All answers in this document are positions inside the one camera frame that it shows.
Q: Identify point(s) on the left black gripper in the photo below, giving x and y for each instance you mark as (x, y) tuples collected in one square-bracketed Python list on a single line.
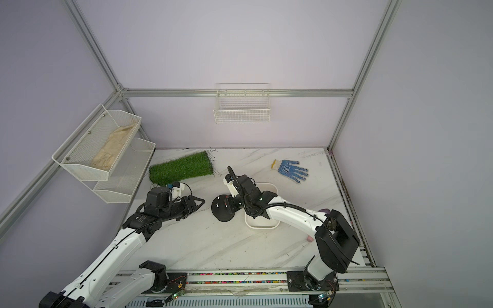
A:
[(189, 206)]

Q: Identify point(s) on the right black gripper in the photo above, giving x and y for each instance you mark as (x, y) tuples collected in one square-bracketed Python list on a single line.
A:
[(232, 202)]

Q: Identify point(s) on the black round screw base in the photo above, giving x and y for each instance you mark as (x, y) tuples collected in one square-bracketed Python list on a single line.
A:
[(224, 208)]

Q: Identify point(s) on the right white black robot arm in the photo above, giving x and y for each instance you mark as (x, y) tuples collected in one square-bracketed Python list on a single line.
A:
[(336, 240)]

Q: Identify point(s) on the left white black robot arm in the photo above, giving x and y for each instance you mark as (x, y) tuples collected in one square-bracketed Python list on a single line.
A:
[(91, 288)]

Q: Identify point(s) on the green artificial grass mat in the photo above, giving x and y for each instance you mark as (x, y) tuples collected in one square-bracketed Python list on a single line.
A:
[(186, 167)]

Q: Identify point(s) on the blue dotted work glove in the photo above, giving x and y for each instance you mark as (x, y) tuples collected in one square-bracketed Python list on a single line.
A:
[(291, 169)]

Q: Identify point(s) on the lower white mesh shelf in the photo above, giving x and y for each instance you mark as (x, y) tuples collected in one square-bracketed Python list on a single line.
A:
[(127, 175)]

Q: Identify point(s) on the white mesh shelf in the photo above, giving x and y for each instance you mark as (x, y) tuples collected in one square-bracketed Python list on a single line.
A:
[(127, 175), (76, 153)]

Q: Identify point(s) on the beige cloth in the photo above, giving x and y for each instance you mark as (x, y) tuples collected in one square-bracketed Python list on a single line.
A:
[(108, 154)]

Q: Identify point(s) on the upper white mesh shelf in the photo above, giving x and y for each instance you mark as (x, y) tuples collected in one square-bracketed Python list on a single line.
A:
[(76, 153)]

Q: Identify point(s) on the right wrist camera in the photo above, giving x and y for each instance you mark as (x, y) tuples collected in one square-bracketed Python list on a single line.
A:
[(230, 185)]

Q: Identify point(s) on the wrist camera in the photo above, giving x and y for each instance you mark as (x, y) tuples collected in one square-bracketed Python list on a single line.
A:
[(176, 189), (230, 185)]

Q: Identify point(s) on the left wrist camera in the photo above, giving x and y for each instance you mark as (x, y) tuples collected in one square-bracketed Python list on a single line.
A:
[(176, 189)]

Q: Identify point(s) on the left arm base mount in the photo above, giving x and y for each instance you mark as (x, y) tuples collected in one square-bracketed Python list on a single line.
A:
[(163, 281)]

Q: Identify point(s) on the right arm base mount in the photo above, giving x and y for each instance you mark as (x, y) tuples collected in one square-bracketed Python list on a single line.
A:
[(316, 276)]

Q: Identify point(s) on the white wire wall basket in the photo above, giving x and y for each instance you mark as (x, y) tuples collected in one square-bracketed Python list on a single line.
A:
[(239, 103)]

